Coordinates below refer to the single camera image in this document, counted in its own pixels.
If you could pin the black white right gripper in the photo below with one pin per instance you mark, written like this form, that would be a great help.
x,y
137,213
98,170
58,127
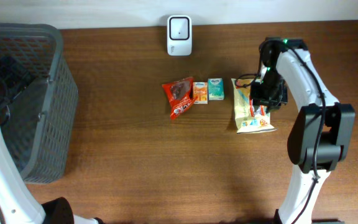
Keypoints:
x,y
274,104

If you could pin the beige snack bag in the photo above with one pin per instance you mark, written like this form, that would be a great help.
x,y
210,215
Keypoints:
x,y
249,118

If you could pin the teal tissue pack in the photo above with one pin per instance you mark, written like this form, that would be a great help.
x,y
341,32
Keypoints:
x,y
215,89

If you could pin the orange tissue pack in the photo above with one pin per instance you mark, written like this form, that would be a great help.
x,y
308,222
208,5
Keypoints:
x,y
200,92

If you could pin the red snack bag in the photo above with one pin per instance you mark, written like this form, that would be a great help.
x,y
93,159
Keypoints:
x,y
179,94

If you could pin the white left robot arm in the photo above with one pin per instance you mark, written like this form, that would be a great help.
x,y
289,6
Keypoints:
x,y
18,205

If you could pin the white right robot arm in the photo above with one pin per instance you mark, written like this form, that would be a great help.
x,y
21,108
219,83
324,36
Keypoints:
x,y
321,134

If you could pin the grey plastic mesh basket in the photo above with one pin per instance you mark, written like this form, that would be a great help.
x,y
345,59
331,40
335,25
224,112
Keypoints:
x,y
38,100

